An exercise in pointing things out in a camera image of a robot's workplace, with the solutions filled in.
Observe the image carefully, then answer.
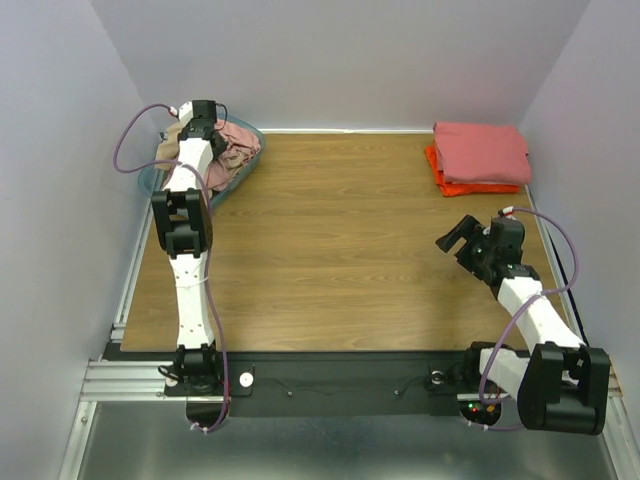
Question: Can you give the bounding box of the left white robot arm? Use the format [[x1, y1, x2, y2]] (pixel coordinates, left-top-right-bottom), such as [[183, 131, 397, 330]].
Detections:
[[151, 100, 224, 395]]

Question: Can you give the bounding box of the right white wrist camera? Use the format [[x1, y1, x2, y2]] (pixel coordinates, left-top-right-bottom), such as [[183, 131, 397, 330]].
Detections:
[[496, 206, 516, 220]]

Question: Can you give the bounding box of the aluminium frame rail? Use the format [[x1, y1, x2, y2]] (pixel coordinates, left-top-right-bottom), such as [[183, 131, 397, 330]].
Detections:
[[61, 134, 639, 479]]

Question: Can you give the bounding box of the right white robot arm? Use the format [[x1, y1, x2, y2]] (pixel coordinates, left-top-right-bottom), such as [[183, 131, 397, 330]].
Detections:
[[435, 207, 611, 435]]

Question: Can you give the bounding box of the folded salmon pink t shirt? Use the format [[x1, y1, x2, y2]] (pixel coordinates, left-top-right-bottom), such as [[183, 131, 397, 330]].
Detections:
[[433, 121, 532, 186]]

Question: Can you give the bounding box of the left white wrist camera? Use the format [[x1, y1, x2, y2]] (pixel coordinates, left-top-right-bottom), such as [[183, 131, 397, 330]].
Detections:
[[167, 101, 194, 133]]

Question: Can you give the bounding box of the folded orange t shirt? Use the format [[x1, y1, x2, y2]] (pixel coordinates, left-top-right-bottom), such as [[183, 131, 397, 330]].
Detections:
[[425, 143, 520, 197]]

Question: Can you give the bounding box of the beige t shirt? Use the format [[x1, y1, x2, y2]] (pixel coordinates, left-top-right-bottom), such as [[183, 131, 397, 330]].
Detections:
[[156, 120, 261, 174]]

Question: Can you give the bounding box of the teal plastic basket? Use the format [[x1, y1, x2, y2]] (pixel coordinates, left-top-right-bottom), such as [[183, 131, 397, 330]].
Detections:
[[138, 116, 265, 209]]

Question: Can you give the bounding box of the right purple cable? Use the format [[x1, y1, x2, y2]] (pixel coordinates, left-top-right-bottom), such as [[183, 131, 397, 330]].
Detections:
[[467, 205, 581, 431]]

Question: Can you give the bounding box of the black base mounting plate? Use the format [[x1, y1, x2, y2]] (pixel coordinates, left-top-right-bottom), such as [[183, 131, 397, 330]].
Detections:
[[164, 350, 501, 419]]

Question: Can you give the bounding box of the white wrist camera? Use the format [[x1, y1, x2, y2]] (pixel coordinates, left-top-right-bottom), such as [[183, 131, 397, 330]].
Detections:
[[496, 206, 516, 220], [167, 101, 194, 133]]

